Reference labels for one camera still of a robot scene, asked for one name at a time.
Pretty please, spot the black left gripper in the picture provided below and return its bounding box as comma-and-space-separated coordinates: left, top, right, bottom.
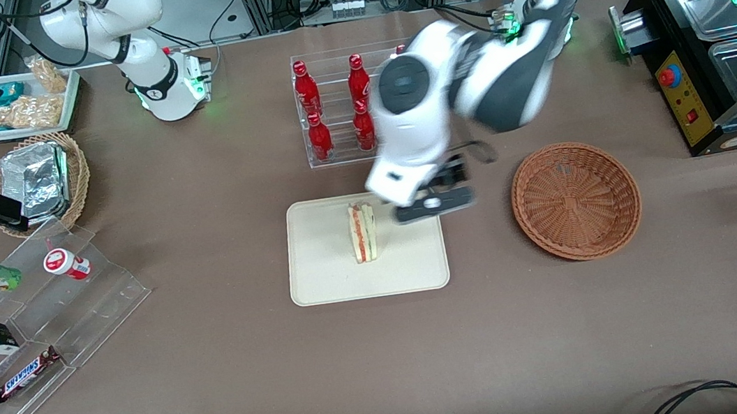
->
390, 152, 478, 225

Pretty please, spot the triangular sandwich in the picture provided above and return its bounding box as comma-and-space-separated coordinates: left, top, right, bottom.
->
346, 199, 382, 265

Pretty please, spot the light tan wicker basket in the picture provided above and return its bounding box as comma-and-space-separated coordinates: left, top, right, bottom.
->
0, 128, 98, 242

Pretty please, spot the round brown wicker basket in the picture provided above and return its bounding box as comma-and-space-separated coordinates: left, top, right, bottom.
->
505, 134, 648, 269

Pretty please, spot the cream plastic serving tray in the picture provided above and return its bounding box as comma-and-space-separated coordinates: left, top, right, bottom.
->
279, 183, 452, 309

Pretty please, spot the red white-lidded cup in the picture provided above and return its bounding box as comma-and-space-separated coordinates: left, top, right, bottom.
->
41, 244, 94, 285

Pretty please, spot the clear peanut snack bag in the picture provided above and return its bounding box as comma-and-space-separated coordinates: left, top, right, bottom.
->
25, 52, 71, 96
0, 91, 66, 135

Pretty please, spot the teal snack packet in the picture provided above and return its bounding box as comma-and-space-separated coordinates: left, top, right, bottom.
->
0, 80, 27, 107

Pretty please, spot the clear acrylic bottle rack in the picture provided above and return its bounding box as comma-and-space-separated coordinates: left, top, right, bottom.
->
288, 37, 425, 171

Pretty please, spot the clear acrylic stepped display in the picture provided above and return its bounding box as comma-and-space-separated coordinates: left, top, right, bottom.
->
0, 205, 168, 414

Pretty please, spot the Snickers chocolate bar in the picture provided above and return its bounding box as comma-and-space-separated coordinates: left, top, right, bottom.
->
0, 345, 67, 404

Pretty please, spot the white power strip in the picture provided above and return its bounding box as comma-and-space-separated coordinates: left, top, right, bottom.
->
329, 0, 368, 21

